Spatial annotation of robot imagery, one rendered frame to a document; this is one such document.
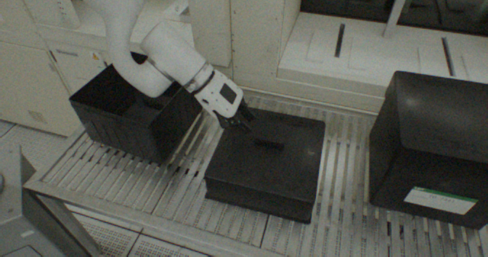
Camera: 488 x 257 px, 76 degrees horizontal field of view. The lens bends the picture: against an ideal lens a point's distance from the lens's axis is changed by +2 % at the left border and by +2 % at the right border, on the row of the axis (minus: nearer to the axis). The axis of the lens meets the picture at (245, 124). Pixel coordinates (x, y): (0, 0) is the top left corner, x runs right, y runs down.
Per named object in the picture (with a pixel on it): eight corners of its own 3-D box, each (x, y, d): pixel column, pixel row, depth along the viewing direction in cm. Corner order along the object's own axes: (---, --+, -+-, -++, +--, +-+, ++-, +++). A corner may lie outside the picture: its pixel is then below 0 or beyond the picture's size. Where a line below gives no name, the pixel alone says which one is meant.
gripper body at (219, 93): (201, 85, 69) (236, 117, 73) (217, 59, 76) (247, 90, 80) (183, 98, 74) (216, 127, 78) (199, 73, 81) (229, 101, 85)
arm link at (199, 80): (196, 76, 68) (206, 86, 69) (210, 54, 74) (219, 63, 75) (176, 92, 74) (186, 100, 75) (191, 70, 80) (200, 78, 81)
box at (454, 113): (367, 205, 84) (400, 146, 66) (367, 131, 103) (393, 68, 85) (485, 234, 79) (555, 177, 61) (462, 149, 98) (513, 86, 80)
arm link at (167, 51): (181, 90, 70) (208, 60, 70) (133, 48, 65) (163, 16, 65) (178, 86, 78) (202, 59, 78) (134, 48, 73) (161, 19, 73)
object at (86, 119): (139, 88, 118) (127, 49, 106) (204, 107, 111) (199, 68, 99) (88, 139, 101) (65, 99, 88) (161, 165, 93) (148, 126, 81)
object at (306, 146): (203, 197, 86) (198, 170, 76) (234, 124, 105) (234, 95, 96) (310, 225, 80) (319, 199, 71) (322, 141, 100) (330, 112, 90)
